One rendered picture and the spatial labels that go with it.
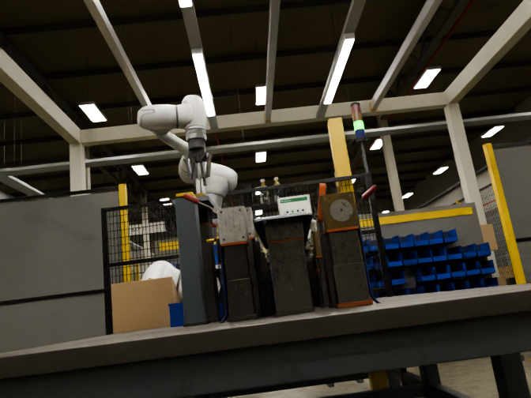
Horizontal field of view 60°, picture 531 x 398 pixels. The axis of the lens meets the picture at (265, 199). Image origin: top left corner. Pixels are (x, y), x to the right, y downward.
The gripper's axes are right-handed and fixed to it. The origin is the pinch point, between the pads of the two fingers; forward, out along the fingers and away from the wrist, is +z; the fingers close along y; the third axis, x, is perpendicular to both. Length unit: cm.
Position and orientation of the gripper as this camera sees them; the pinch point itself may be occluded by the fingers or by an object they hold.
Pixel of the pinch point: (200, 186)
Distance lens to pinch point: 196.2
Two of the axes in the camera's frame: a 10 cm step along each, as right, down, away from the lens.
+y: 9.6, -1.7, -2.1
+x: 2.4, 2.0, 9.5
